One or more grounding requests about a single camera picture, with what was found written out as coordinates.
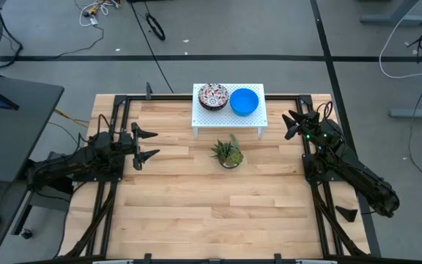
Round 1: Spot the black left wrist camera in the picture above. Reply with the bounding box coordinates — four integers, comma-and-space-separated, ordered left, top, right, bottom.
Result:
118, 131, 133, 147

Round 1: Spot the grey desk foot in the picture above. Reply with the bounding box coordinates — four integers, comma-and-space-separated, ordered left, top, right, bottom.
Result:
389, 99, 422, 120
360, 0, 422, 26

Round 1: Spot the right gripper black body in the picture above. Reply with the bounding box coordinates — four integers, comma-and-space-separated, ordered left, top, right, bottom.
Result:
285, 111, 324, 141

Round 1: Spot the white cable bundle with plug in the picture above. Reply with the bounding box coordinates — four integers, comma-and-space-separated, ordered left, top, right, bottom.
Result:
78, 0, 121, 28

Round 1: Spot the black coiled cable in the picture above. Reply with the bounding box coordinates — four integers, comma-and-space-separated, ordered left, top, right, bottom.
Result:
144, 12, 167, 42

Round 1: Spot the white perforated metal shelf riser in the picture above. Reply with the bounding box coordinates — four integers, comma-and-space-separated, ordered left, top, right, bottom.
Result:
190, 83, 269, 139

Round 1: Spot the dark grey desk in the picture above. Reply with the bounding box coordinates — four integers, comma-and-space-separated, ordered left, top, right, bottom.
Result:
0, 72, 65, 264

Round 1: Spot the succulent plant in black pot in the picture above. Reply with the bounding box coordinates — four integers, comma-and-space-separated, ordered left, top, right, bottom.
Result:
210, 133, 245, 170

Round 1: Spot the black triangular plastic part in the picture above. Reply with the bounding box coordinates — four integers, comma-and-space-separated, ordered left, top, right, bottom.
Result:
334, 205, 359, 223

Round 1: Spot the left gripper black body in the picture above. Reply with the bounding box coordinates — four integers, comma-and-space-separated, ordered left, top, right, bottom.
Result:
117, 122, 142, 172

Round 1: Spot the black aluminium table frame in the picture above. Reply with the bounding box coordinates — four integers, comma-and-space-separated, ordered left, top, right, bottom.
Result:
62, 82, 369, 264

